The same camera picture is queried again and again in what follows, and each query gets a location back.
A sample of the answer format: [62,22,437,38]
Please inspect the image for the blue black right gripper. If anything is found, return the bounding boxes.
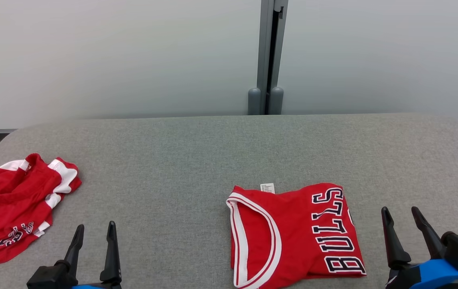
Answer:
[381,206,458,289]

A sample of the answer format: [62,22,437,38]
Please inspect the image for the grey vertical partition post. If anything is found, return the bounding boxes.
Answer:
[247,0,289,116]

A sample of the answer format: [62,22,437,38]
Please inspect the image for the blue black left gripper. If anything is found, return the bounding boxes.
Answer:
[63,221,122,289]

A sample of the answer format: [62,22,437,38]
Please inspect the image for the red white basketball shorts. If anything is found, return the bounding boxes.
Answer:
[0,153,82,265]

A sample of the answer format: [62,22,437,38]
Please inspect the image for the grey fabric table pad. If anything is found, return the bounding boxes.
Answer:
[0,113,458,289]

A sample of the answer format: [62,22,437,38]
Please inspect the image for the red Bulls basketball jersey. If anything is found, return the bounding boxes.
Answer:
[226,183,367,289]

